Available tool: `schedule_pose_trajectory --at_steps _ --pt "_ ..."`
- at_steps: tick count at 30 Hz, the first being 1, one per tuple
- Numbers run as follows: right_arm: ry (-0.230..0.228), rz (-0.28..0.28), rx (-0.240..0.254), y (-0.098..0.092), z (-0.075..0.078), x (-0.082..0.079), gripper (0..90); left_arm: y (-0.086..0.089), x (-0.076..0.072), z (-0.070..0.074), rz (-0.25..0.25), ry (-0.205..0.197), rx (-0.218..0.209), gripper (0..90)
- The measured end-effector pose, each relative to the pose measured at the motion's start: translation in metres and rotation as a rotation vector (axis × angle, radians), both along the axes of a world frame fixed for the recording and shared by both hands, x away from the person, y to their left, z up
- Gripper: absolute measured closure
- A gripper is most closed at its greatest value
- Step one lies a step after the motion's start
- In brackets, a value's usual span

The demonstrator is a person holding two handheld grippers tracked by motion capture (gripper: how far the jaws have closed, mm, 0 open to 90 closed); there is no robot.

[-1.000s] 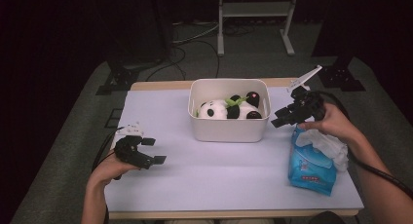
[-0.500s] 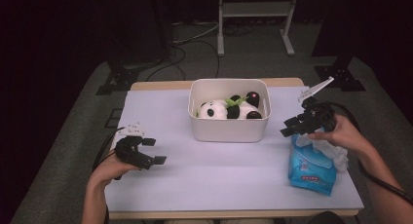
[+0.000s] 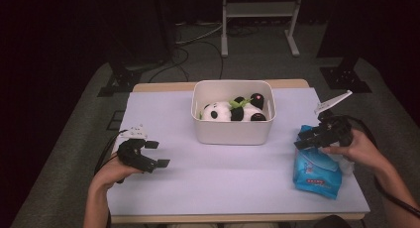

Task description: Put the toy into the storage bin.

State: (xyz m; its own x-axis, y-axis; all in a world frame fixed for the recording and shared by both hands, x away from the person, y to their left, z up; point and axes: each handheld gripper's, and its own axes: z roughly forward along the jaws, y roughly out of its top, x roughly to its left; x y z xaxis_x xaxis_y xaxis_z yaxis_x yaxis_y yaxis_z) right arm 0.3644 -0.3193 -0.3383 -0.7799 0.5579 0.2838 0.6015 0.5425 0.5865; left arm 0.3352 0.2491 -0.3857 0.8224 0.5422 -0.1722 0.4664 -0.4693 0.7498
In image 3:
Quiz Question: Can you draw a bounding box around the black stand base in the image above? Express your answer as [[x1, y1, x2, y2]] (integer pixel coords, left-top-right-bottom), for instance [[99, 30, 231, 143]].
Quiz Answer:
[[97, 56, 144, 98], [319, 56, 372, 94]]

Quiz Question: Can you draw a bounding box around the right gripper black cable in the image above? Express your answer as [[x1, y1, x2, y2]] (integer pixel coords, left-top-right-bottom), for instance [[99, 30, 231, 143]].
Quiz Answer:
[[343, 114, 420, 220]]

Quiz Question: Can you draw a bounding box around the person's black garment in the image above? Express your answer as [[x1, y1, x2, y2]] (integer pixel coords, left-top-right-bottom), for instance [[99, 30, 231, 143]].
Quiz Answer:
[[312, 213, 352, 228]]

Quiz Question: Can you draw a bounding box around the blue wet wipes pack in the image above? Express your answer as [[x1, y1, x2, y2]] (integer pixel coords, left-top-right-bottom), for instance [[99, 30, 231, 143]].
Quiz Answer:
[[292, 124, 343, 200]]

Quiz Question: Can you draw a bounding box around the person's left hand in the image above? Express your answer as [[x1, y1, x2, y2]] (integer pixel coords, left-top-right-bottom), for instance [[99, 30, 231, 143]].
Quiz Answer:
[[90, 154, 144, 191]]

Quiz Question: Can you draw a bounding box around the grey floor cable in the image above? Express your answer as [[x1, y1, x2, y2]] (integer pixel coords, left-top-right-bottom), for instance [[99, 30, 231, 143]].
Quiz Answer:
[[174, 21, 225, 47]]

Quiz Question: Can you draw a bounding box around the black floor cable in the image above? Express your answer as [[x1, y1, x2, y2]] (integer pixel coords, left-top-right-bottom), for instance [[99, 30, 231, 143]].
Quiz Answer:
[[148, 39, 226, 84]]

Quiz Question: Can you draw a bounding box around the crumpled white wipe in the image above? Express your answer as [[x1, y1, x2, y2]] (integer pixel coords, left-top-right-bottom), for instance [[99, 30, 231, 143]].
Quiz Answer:
[[331, 152, 356, 176]]

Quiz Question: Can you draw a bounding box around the wooden table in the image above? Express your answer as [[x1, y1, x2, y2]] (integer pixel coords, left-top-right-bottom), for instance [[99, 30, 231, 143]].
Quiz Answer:
[[110, 78, 367, 224]]

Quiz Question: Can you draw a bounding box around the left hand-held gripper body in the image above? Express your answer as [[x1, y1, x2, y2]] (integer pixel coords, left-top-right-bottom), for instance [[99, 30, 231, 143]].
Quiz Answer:
[[116, 124, 158, 173]]

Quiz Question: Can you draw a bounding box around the white metal stand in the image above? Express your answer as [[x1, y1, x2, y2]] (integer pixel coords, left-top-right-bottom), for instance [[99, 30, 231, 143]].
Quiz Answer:
[[220, 0, 305, 58]]

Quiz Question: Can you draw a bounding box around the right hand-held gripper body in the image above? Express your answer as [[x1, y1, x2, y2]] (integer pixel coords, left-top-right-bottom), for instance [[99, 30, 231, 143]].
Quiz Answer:
[[310, 89, 354, 149]]

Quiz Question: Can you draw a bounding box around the panda plush toy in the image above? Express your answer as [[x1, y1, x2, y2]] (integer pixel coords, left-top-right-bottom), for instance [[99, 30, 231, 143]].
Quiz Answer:
[[199, 92, 268, 123]]

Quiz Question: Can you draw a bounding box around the white plastic storage bin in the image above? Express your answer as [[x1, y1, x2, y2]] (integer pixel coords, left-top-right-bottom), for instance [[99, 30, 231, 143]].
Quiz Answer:
[[190, 79, 277, 147]]

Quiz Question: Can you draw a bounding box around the black floor hatch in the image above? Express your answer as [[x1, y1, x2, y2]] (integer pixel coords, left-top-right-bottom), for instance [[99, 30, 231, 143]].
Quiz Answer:
[[106, 110, 126, 132]]

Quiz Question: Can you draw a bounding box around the person's right hand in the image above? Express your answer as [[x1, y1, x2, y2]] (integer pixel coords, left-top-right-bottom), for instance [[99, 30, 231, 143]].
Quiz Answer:
[[321, 128, 384, 171]]

